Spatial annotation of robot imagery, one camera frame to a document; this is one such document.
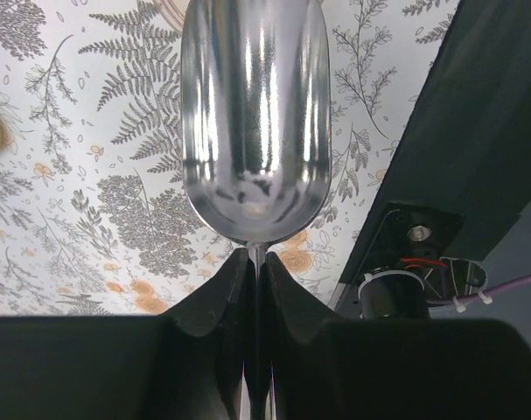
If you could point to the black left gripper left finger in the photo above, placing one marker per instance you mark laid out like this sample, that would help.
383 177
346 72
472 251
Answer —
197 369

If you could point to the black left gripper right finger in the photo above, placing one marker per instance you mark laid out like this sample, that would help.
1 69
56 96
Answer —
295 320

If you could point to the silver metal scoop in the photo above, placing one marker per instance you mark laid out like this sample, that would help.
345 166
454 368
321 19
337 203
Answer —
257 150

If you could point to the floral patterned table mat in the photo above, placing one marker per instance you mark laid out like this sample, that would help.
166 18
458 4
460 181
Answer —
93 218

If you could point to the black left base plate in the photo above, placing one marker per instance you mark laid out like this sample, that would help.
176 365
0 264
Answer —
408 244

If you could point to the aluminium frame rail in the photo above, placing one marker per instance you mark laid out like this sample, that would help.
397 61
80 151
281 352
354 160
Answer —
466 150

